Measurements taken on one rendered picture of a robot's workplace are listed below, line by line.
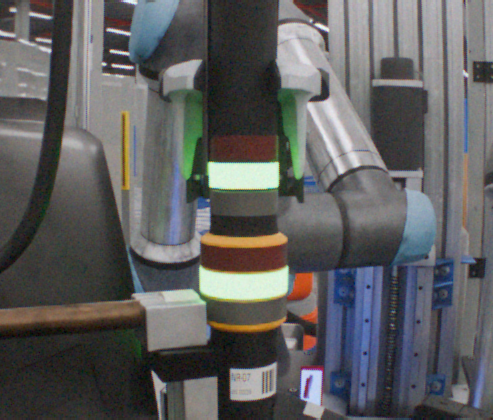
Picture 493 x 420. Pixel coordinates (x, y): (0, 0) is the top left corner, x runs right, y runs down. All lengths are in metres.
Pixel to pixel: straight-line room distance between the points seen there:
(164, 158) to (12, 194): 0.56
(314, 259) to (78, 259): 0.28
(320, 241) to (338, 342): 0.68
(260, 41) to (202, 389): 0.17
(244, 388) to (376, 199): 0.34
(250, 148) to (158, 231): 0.69
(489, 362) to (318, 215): 0.23
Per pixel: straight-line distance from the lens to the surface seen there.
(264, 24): 0.32
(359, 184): 0.65
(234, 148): 0.31
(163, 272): 1.01
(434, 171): 1.21
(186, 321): 0.31
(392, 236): 0.63
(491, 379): 0.68
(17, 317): 0.31
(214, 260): 0.32
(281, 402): 0.61
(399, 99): 1.12
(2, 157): 0.42
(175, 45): 0.86
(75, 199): 0.41
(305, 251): 0.60
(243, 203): 0.31
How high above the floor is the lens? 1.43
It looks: 6 degrees down
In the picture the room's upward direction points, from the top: straight up
